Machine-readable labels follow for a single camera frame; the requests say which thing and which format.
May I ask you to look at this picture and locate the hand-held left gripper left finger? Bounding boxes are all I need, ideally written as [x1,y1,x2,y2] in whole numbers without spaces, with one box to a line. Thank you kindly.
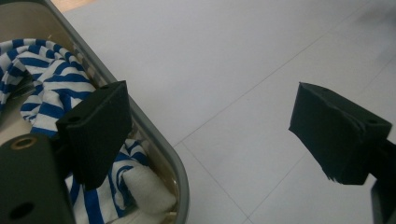
[55,80,133,191]

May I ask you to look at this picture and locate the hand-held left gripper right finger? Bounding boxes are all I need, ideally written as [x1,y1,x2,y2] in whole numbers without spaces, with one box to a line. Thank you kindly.
[288,81,393,186]

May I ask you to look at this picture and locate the blue white striped cloth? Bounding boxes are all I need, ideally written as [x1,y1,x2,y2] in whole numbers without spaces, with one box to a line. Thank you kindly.
[0,38,177,224]

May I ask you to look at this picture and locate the grey rimmed basket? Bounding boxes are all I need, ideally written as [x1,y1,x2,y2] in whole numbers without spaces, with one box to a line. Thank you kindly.
[0,0,191,224]

